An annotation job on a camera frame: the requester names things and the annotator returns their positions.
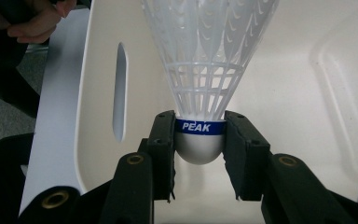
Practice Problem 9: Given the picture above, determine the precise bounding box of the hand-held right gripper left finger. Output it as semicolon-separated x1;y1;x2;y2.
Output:
99;110;176;224

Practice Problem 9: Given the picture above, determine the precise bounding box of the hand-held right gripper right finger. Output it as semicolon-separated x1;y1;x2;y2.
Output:
223;110;355;224

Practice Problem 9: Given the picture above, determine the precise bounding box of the white plastic storage bin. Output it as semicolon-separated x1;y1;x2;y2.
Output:
74;0;358;224

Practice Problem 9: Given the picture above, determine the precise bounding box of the white plastic shuttlecock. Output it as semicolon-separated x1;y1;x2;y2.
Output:
141;0;281;166

